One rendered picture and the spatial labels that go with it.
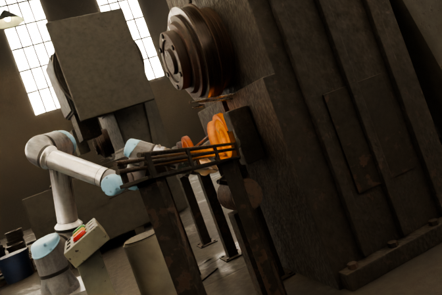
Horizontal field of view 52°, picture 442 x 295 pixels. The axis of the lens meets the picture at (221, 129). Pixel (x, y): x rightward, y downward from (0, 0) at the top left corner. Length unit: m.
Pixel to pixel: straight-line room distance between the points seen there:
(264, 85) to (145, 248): 0.77
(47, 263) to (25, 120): 10.32
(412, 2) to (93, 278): 1.69
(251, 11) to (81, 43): 3.19
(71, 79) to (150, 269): 3.49
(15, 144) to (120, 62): 7.61
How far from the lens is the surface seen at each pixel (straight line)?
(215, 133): 1.61
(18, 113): 12.22
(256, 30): 1.81
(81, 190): 4.38
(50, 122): 12.14
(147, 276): 1.39
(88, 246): 1.25
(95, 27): 4.89
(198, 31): 1.99
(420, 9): 2.22
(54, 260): 1.96
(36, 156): 1.85
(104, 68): 4.77
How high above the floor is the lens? 0.75
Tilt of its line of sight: level
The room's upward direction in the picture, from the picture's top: 20 degrees counter-clockwise
